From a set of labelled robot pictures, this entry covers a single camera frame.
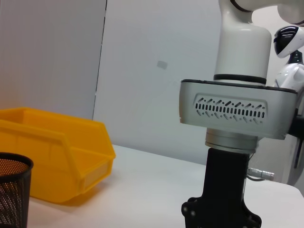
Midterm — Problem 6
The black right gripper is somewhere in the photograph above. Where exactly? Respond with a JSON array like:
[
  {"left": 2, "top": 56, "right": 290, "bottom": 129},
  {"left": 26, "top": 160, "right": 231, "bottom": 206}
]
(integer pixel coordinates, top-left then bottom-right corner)
[{"left": 181, "top": 147, "right": 262, "bottom": 228}]

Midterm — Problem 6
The black mesh pen holder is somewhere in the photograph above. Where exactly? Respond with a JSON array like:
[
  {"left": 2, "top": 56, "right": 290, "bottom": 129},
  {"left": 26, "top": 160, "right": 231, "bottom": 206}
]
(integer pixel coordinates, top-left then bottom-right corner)
[{"left": 0, "top": 152, "right": 34, "bottom": 228}]

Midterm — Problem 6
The white humanoid robot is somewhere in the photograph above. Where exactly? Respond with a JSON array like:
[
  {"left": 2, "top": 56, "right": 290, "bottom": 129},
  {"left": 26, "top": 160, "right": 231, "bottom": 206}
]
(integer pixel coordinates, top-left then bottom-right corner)
[{"left": 273, "top": 25, "right": 304, "bottom": 186}]

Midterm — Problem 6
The yellow plastic bin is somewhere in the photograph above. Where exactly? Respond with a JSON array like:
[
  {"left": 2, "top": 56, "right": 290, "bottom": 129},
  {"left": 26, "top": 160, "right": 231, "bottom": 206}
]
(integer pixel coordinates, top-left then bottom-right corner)
[{"left": 0, "top": 107, "right": 116, "bottom": 206}]

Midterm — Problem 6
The right gripper cable with plug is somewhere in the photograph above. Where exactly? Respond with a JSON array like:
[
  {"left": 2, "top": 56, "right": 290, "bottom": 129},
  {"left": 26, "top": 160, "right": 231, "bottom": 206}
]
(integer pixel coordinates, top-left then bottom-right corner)
[{"left": 247, "top": 167, "right": 276, "bottom": 181}]

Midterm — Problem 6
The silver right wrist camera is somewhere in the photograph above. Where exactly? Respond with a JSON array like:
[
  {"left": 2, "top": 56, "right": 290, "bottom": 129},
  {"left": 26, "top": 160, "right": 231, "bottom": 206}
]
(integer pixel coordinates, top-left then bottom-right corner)
[{"left": 179, "top": 79, "right": 300, "bottom": 140}]

